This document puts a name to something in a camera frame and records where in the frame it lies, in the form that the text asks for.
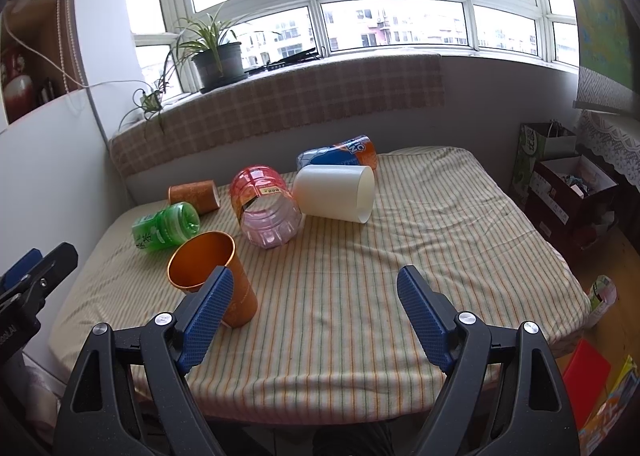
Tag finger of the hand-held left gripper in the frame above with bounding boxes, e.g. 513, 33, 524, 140
0, 249, 44, 291
0, 242, 79, 311

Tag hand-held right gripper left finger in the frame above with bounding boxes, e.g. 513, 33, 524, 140
54, 265, 236, 456

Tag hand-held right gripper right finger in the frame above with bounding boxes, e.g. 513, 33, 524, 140
396, 265, 581, 456

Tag large orange cup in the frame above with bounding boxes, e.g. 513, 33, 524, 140
166, 231, 259, 328

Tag pink transparent cup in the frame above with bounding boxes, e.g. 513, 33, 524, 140
229, 165, 304, 249

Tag small orange cup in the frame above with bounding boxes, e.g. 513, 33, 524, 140
167, 179, 221, 215

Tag white cup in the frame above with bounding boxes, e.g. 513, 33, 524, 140
291, 164, 376, 224

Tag striped table cloth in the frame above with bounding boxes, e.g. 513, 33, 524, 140
47, 146, 593, 424

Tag green plastic bottle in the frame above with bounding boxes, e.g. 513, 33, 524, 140
131, 201, 201, 253

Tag dark red cardboard box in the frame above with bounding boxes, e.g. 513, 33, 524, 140
525, 153, 621, 257

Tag red flat item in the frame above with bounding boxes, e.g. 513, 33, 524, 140
562, 339, 612, 429

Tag red vase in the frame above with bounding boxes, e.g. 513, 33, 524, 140
0, 49, 36, 122

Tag green and white carton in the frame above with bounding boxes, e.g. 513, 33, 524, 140
585, 275, 618, 332

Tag green paper bag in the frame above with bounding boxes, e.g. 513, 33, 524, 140
510, 120, 578, 209

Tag colourful printed box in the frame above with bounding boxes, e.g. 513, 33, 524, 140
577, 353, 640, 456

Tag wooden shelf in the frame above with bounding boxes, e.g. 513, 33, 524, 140
0, 0, 83, 127

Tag checked sill cloth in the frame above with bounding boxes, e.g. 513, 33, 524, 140
109, 54, 446, 182

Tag potted spider plant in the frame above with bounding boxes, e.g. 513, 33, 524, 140
117, 4, 251, 134

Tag white lace cloth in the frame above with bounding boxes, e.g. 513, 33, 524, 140
575, 109, 640, 187

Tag black item on sill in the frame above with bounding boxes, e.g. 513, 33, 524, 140
245, 47, 321, 74

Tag white cable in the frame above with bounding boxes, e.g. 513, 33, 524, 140
5, 0, 112, 143

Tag bead cord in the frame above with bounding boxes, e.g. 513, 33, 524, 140
56, 0, 83, 90

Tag wall poster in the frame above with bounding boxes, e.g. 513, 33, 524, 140
552, 0, 640, 114

